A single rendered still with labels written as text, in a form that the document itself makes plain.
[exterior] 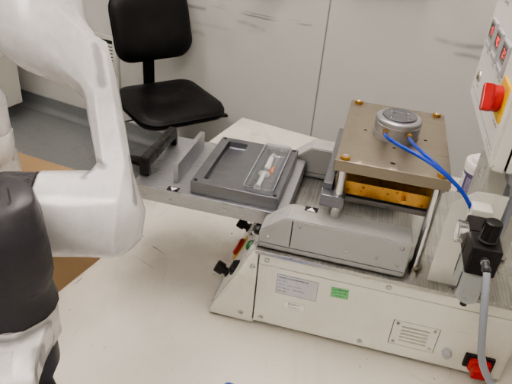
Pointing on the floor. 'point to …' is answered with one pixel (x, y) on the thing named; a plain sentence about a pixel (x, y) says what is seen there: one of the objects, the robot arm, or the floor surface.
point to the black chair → (142, 116)
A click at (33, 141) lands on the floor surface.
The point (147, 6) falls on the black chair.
